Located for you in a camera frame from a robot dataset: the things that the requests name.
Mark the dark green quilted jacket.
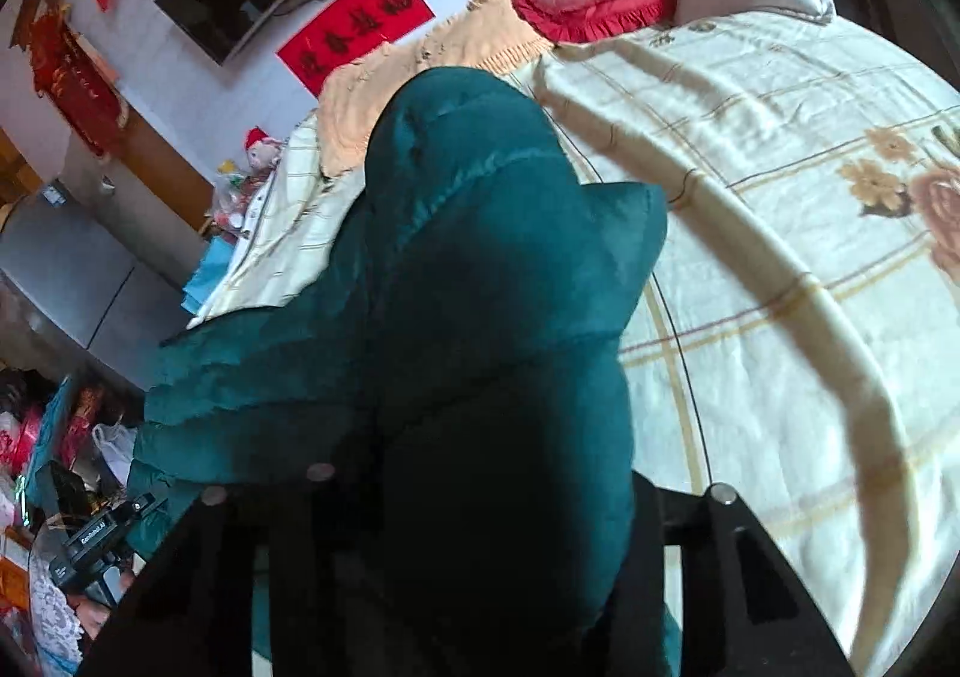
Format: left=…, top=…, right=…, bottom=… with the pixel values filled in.
left=130, top=68, right=667, bottom=675

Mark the person's left hand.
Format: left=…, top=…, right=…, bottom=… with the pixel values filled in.
left=67, top=594, right=110, bottom=640

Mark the grey refrigerator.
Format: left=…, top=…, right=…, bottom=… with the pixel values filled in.
left=2, top=183, right=189, bottom=391

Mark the blue paper bag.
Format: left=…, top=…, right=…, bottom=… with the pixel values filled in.
left=181, top=237, right=235, bottom=315

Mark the plush pig toy red hat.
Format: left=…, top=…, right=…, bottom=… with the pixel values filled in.
left=242, top=127, right=283, bottom=185

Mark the red calligraphy banner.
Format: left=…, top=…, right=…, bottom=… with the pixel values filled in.
left=278, top=0, right=434, bottom=95

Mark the yellow fringed pillow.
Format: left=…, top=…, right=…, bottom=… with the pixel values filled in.
left=314, top=0, right=557, bottom=179

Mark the red heart cushion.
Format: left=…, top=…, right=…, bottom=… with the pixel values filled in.
left=511, top=0, right=677, bottom=44

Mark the floral cream bedspread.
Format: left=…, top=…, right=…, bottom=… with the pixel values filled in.
left=190, top=13, right=958, bottom=675

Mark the red hanging wall decoration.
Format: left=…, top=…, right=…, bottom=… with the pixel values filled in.
left=29, top=11, right=128, bottom=159

